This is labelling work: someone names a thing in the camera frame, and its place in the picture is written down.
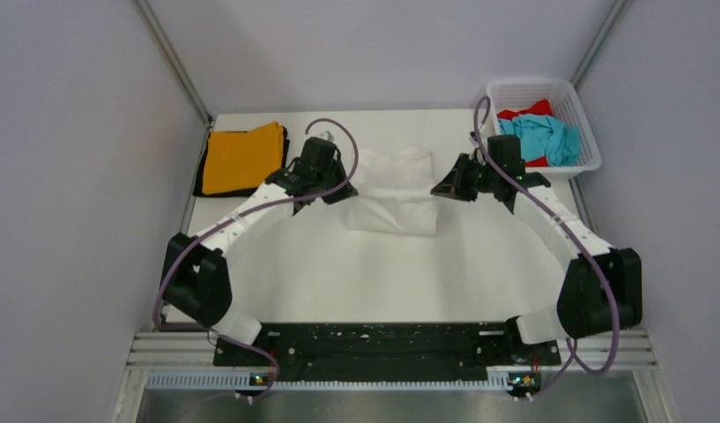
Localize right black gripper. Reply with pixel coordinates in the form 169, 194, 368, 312
433, 152, 501, 202

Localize white t shirt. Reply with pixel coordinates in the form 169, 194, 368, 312
345, 146, 438, 236

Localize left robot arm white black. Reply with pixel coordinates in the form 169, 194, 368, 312
160, 131, 358, 365

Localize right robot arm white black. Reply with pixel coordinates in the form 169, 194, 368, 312
430, 135, 643, 363

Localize cyan t shirt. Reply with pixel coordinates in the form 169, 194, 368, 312
498, 114, 582, 167

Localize folded orange t shirt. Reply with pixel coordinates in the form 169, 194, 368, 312
202, 121, 286, 197

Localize white plastic basket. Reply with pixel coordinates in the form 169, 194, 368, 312
486, 78, 602, 178

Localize red t shirt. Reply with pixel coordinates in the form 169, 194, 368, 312
497, 99, 554, 167

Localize folded black t shirt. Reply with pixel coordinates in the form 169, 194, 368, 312
192, 127, 292, 198

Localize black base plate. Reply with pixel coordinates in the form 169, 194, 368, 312
213, 323, 561, 382

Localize right corner metal post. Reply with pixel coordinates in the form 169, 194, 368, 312
570, 0, 634, 90

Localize corner metal post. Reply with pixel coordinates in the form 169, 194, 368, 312
570, 0, 634, 90
131, 0, 212, 126

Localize aluminium rail frame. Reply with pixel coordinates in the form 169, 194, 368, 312
127, 330, 657, 371

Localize white slotted cable duct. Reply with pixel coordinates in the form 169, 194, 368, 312
146, 370, 513, 391

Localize left corner metal post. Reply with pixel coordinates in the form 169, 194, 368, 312
131, 0, 212, 126

